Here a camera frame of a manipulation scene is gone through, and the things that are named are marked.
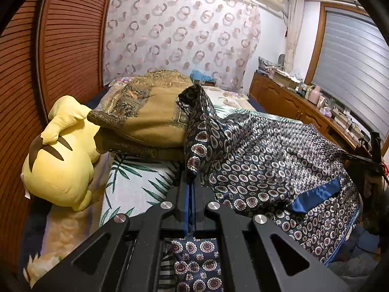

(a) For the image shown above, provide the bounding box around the circle pattern sheer curtain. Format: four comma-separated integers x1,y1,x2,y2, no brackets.
103,0,262,92

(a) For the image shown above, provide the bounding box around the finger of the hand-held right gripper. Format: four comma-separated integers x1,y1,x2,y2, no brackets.
342,153,374,167

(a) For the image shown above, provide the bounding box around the pink bottle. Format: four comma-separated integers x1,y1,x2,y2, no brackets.
308,84,321,105

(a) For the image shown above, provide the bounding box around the teal box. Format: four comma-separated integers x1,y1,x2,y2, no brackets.
190,69,218,87

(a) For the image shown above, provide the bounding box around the leaf print bed sheet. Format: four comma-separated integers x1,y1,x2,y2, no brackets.
100,103,304,227

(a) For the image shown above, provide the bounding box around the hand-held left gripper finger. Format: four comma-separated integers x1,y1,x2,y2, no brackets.
33,173,190,292
190,176,350,292

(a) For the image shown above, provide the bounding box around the yellow plush toy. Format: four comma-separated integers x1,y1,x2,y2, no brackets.
21,95,102,212

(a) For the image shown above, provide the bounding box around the grey window blind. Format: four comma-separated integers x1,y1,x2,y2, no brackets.
311,8,389,131

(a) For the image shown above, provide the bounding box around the beige side curtain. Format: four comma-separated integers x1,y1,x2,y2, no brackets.
284,0,304,72

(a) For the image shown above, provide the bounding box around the cardboard box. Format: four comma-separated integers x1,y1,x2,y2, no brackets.
274,70,301,89

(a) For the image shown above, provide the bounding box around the long wooden cabinet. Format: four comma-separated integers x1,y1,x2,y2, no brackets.
249,72,374,155

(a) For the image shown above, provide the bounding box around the person's right hand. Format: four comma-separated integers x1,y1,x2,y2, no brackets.
364,173,384,198

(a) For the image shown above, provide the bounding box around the folded brown ornate blanket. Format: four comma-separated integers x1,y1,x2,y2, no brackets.
88,69,195,162

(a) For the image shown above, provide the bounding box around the wooden louvered wardrobe door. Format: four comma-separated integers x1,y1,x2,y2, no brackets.
0,0,117,250

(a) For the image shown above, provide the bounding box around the navy medallion print satin robe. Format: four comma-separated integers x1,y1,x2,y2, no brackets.
172,83,363,292

